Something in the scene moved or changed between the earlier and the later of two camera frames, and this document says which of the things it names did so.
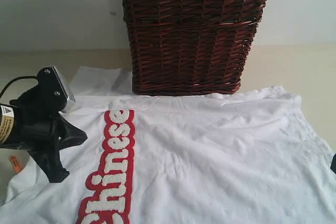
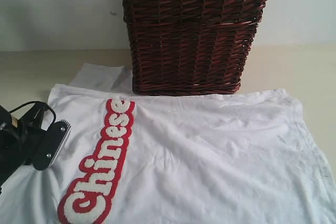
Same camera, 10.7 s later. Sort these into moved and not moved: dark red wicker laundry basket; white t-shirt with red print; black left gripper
Moved: black left gripper
Not moved: white t-shirt with red print; dark red wicker laundry basket
